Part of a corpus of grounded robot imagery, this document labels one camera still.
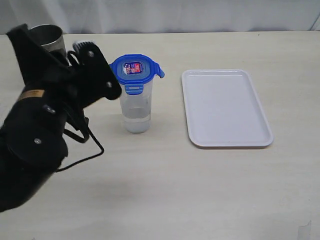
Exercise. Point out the stainless steel tumbler cup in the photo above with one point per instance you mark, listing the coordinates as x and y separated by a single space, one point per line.
50 38

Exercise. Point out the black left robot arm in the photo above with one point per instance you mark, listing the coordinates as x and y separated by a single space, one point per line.
32 146

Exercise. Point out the clear plastic tall container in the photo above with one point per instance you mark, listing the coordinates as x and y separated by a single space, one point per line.
136 106

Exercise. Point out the blue plastic snap lid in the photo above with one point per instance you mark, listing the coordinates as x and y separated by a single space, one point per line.
134 71

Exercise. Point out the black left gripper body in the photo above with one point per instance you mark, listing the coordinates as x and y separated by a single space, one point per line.
49 91

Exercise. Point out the white backdrop curtain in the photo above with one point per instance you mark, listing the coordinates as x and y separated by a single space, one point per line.
161 16

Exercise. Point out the white rectangular plastic tray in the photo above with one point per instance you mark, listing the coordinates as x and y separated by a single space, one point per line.
223 110

